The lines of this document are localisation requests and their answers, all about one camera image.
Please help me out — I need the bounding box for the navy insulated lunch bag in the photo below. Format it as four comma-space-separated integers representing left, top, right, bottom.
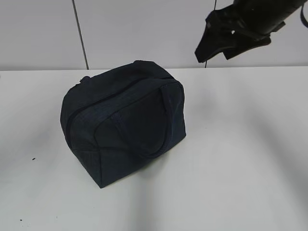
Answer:
60, 60, 186, 188

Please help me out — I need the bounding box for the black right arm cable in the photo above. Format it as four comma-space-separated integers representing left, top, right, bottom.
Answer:
299, 2, 308, 28

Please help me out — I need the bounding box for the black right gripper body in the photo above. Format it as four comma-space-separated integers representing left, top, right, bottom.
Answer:
205, 4, 285, 40

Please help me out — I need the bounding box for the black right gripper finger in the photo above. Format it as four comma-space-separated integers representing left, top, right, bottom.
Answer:
194, 26, 236, 63
223, 36, 271, 60

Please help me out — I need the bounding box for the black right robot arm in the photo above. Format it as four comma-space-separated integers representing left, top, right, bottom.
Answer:
194, 0, 306, 63

